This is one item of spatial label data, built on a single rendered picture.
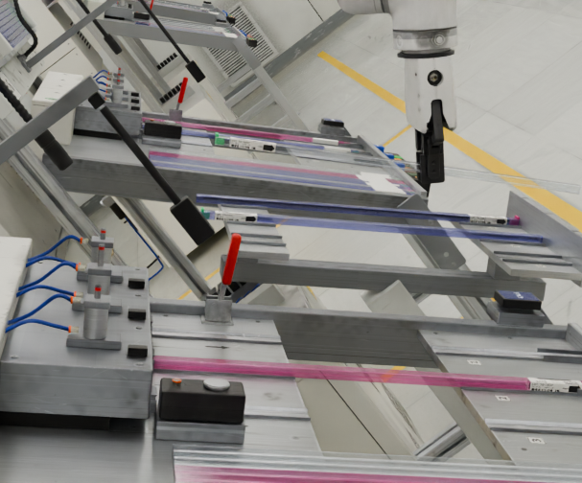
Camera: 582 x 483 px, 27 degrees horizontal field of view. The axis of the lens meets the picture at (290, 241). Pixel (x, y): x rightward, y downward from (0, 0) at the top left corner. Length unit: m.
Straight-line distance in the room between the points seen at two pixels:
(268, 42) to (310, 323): 7.45
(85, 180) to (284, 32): 6.75
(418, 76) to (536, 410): 0.50
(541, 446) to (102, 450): 0.42
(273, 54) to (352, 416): 6.65
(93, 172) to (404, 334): 0.87
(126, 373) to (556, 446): 0.42
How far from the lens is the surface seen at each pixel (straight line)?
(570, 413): 1.30
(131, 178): 2.19
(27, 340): 1.14
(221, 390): 1.09
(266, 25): 8.86
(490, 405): 1.28
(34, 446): 1.07
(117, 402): 1.09
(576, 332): 1.52
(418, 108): 1.58
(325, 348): 1.48
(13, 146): 1.14
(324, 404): 2.35
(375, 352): 1.49
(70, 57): 5.73
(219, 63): 8.85
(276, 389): 1.23
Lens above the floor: 1.43
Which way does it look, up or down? 16 degrees down
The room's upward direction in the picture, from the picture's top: 38 degrees counter-clockwise
